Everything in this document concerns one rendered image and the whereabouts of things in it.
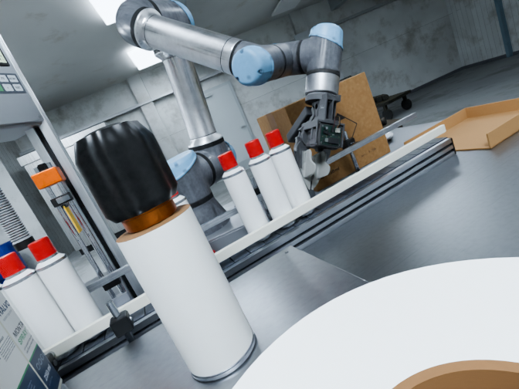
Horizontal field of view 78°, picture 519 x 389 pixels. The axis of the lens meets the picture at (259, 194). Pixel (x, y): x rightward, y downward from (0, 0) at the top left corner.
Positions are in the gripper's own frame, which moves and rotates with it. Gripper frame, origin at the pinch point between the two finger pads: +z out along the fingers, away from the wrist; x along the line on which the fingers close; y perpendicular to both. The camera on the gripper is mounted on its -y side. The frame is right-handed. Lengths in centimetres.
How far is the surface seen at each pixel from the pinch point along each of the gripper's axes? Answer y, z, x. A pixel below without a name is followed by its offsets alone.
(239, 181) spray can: 2.8, 0.6, -18.1
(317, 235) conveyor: 5.9, 11.0, -0.1
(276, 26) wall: -681, -386, 271
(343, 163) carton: -16.9, -7.5, 21.4
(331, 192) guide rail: 4.7, 1.4, 3.3
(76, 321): 2, 28, -47
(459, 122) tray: -12, -26, 64
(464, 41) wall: -565, -425, 776
